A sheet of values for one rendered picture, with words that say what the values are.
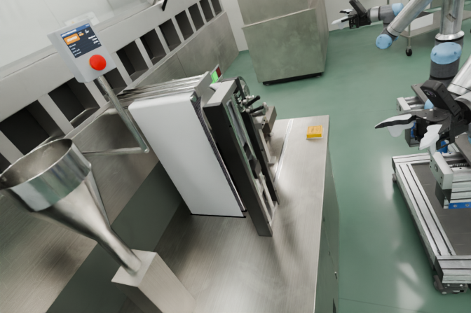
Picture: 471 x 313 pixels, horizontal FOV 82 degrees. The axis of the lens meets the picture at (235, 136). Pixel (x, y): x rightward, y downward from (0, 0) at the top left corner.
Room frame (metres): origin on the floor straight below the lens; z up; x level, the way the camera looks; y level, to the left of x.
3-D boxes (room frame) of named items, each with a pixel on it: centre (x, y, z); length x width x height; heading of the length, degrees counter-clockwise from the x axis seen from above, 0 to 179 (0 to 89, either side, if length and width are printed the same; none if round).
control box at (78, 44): (0.58, 0.21, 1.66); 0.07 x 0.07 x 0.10; 40
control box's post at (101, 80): (0.59, 0.22, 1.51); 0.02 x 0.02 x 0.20
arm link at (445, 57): (1.14, -1.11, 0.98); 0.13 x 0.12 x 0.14; 132
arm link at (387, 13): (1.42, -1.03, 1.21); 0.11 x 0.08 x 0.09; 42
